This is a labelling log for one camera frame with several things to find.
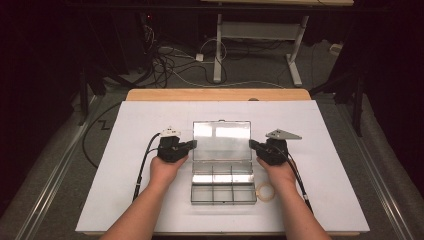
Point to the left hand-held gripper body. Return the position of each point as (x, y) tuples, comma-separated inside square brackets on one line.
[(170, 150)]

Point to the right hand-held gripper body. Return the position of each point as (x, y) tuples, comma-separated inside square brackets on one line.
[(275, 151)]

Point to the clear plastic compartment box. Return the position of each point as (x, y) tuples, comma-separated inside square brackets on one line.
[(221, 150)]

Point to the person's right hand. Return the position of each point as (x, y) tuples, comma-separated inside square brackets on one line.
[(281, 175)]

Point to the person's left hand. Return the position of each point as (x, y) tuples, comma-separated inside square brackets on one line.
[(161, 173)]

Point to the white table sheet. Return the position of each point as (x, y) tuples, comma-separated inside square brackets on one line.
[(150, 113)]

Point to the white power adapter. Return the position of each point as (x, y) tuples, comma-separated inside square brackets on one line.
[(199, 57)]

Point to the black metal stand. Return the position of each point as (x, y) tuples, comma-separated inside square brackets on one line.
[(83, 100), (358, 106)]

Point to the white floor box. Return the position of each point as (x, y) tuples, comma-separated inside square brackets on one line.
[(336, 49)]

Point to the aluminium floor rail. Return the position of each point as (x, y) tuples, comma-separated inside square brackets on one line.
[(56, 173), (376, 173)]

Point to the white metal frame desk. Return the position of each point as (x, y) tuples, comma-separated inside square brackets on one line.
[(260, 30)]

